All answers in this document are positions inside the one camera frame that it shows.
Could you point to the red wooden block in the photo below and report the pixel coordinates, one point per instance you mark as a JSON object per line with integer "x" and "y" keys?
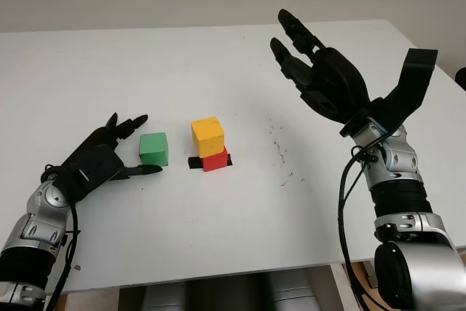
{"x": 215, "y": 161}

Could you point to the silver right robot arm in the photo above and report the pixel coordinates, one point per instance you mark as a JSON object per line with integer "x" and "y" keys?
{"x": 397, "y": 187}

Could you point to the black tape strip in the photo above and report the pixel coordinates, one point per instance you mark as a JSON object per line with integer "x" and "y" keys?
{"x": 193, "y": 163}

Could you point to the white table leg panel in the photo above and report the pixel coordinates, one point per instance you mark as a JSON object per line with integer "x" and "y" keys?
{"x": 340, "y": 285}

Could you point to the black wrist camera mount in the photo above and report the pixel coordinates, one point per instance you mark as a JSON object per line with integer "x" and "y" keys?
{"x": 411, "y": 85}
{"x": 94, "y": 169}

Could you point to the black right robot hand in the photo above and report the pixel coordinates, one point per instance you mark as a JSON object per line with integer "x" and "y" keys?
{"x": 327, "y": 81}

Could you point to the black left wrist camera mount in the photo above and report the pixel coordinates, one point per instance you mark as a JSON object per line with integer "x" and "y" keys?
{"x": 94, "y": 169}

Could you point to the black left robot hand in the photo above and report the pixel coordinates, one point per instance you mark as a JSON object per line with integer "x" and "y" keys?
{"x": 98, "y": 138}

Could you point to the grey right robot leg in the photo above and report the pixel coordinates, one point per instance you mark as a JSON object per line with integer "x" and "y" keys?
{"x": 295, "y": 293}

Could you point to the black chair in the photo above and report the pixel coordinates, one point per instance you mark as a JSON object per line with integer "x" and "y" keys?
{"x": 461, "y": 78}

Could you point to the yellow wooden block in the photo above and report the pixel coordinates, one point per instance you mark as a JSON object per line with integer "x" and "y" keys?
{"x": 207, "y": 136}

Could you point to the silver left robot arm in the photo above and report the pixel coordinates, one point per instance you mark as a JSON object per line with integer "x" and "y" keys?
{"x": 36, "y": 216}

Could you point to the grey robot leg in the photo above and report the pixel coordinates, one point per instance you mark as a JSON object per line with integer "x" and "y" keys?
{"x": 162, "y": 298}
{"x": 295, "y": 293}

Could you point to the green wooden block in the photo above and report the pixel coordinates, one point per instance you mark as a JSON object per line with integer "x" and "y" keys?
{"x": 154, "y": 149}

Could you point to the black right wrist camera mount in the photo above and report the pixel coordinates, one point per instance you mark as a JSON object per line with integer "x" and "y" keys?
{"x": 411, "y": 85}

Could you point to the grey table frame bar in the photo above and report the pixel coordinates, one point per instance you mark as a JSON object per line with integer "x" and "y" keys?
{"x": 372, "y": 278}

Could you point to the grey left robot leg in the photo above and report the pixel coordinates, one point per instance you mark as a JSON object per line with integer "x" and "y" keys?
{"x": 162, "y": 298}

